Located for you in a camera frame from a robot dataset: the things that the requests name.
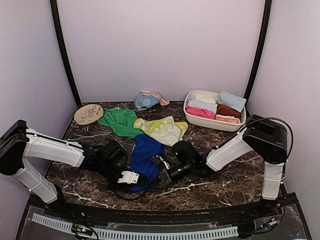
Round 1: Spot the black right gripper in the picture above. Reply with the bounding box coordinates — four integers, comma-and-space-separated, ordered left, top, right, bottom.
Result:
148, 160, 193, 189

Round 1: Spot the pale blue patterned cloth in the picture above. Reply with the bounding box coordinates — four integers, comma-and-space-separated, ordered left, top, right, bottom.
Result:
134, 90, 170, 111

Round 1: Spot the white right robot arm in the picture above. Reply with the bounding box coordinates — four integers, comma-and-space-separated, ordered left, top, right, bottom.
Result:
155, 114, 294, 217

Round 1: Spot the brown rolled towel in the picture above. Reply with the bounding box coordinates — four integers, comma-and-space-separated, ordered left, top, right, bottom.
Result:
216, 104, 241, 119

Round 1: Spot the black corner frame post right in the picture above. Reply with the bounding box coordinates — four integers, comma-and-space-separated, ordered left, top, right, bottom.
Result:
244, 0, 273, 106

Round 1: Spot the green towel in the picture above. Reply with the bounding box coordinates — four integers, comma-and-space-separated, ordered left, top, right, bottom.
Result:
98, 107, 145, 139

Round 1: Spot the white slotted cable duct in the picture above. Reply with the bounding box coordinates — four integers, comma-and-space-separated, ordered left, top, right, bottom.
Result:
31, 213, 239, 240

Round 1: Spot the cream rolled towel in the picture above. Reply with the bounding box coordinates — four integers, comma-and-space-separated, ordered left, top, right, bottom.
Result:
194, 94, 217, 104

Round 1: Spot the white lavender rolled towel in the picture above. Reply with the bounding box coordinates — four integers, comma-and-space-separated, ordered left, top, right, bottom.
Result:
187, 99, 218, 114

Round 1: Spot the pink rolled towel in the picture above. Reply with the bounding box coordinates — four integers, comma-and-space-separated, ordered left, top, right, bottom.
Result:
186, 106, 216, 120

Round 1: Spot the cream yellow cloth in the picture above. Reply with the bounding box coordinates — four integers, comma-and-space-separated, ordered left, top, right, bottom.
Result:
133, 116, 189, 147

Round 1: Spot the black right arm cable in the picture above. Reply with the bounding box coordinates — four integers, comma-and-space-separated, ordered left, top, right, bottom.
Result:
249, 117, 294, 181

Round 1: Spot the white plastic basket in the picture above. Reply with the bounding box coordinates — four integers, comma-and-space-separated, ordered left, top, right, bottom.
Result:
183, 90, 247, 132

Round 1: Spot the black corner frame post left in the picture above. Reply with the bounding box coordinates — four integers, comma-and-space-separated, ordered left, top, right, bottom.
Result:
49, 0, 82, 108

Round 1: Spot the light blue towel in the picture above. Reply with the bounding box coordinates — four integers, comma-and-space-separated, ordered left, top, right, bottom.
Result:
218, 91, 247, 113

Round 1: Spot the small green circuit board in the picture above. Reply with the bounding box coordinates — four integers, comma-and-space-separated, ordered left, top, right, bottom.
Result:
71, 224, 93, 237

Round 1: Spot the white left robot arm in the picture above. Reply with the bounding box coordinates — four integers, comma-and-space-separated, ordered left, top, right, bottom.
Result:
0, 120, 128, 218

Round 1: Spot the royal blue towel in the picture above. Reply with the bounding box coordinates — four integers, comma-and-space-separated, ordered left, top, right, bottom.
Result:
130, 134, 165, 193

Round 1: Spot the orange patterned rolled towel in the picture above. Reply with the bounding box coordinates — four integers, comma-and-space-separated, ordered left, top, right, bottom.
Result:
215, 114, 241, 124

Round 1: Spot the black corner frame post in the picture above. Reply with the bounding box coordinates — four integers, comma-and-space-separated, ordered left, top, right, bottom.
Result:
49, 0, 82, 108
244, 0, 273, 106

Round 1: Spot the black front rail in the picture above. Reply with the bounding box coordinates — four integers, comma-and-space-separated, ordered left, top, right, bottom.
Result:
29, 193, 298, 227

